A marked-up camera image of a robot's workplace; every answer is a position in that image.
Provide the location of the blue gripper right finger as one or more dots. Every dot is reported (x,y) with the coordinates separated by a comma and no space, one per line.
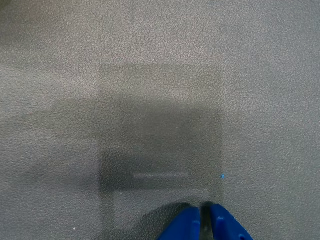
(225,225)

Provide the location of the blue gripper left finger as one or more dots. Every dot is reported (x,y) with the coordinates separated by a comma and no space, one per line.
(183,227)

